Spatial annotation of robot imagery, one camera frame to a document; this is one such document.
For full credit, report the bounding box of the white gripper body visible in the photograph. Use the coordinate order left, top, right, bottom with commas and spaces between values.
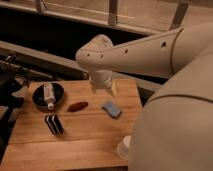
89, 70, 113, 89

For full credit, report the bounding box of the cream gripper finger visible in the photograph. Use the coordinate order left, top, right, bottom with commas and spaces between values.
107, 82, 117, 96
91, 86, 98, 94

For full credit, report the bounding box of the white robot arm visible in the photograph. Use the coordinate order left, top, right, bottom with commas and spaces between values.
76, 22, 213, 171

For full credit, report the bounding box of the blue eraser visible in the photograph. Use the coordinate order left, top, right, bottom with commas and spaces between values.
102, 101, 121, 118

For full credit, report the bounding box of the white tube on plate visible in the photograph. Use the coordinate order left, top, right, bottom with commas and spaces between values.
43, 83, 55, 110

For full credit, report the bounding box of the black white striped object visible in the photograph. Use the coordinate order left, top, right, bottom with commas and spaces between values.
45, 115, 64, 135

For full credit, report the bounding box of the metal railing frame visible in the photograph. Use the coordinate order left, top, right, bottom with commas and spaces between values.
0, 0, 213, 35

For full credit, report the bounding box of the black equipment with cables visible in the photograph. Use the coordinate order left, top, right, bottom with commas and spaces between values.
0, 55, 29, 162

